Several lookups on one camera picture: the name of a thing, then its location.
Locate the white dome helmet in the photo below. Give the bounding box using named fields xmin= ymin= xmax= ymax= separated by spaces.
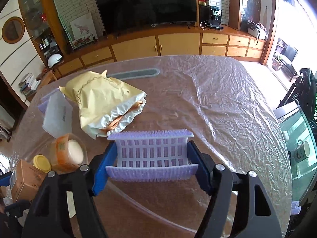
xmin=47 ymin=54 xmax=64 ymax=68

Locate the dark wooden door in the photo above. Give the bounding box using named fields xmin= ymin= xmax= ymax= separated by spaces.
xmin=0 ymin=76 xmax=28 ymax=134

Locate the potted plant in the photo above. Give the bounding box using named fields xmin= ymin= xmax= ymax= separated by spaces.
xmin=272 ymin=54 xmax=284 ymax=71

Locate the glass side table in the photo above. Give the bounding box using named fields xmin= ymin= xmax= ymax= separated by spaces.
xmin=279 ymin=102 xmax=317 ymax=204

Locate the black coffee machine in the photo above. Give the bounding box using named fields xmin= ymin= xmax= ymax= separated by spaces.
xmin=210 ymin=6 xmax=224 ymax=30

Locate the brown braided cord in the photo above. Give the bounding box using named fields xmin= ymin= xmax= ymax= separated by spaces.
xmin=100 ymin=100 xmax=144 ymax=134

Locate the deer painting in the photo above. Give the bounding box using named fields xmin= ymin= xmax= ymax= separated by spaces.
xmin=70 ymin=15 xmax=97 ymax=49

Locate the black folding chair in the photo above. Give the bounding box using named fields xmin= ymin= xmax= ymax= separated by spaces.
xmin=276 ymin=68 xmax=317 ymax=129

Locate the black flat television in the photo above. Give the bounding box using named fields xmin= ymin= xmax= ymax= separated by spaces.
xmin=93 ymin=0 xmax=199 ymax=34

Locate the purple plastic roll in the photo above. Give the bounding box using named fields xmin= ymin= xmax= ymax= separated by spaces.
xmin=291 ymin=200 xmax=302 ymax=215

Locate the white countertop appliance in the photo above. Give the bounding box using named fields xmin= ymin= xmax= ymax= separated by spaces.
xmin=248 ymin=21 xmax=268 ymax=40

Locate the wooden sideboard cabinet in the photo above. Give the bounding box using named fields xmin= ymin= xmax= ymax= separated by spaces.
xmin=53 ymin=27 xmax=266 ymax=76

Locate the orange jar with white lid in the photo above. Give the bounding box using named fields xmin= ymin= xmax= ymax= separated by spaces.
xmin=51 ymin=133 xmax=86 ymax=173

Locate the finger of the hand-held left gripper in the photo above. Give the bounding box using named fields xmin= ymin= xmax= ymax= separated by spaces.
xmin=4 ymin=200 xmax=31 ymax=219

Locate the yellow padded envelope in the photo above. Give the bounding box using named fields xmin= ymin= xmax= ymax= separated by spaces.
xmin=59 ymin=71 xmax=147 ymax=140

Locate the black speaker box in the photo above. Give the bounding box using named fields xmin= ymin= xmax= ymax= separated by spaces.
xmin=199 ymin=5 xmax=211 ymax=28

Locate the grey oval strip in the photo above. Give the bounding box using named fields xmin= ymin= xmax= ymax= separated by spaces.
xmin=109 ymin=68 xmax=159 ymax=80

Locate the small yellow lid jar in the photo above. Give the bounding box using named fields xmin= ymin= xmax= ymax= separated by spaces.
xmin=33 ymin=155 xmax=52 ymax=174

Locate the black armchair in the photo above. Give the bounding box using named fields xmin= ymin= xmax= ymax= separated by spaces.
xmin=281 ymin=45 xmax=299 ymax=63

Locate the wooden display shelf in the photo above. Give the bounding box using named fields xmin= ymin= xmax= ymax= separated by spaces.
xmin=17 ymin=0 xmax=67 ymax=62

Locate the white translucent plastic box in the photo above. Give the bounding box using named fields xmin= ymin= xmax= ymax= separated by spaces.
xmin=42 ymin=95 xmax=73 ymax=139

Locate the purple white plastic basket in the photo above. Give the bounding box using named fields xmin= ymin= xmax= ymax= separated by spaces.
xmin=106 ymin=128 xmax=196 ymax=182

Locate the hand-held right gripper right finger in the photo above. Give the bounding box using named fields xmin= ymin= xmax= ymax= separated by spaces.
xmin=187 ymin=141 xmax=283 ymax=238

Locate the purple plastic basket piece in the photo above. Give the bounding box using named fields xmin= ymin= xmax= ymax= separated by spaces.
xmin=38 ymin=90 xmax=62 ymax=116

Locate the round wooden wall plaque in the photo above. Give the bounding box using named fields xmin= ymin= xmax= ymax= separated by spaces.
xmin=2 ymin=16 xmax=26 ymax=44

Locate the stack of books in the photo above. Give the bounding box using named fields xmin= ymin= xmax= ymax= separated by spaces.
xmin=18 ymin=73 xmax=41 ymax=97

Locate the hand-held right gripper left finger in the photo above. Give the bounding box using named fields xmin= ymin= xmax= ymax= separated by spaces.
xmin=22 ymin=141 xmax=118 ymax=238

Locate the brown cardboard box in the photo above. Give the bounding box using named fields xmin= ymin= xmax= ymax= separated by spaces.
xmin=10 ymin=159 xmax=47 ymax=202

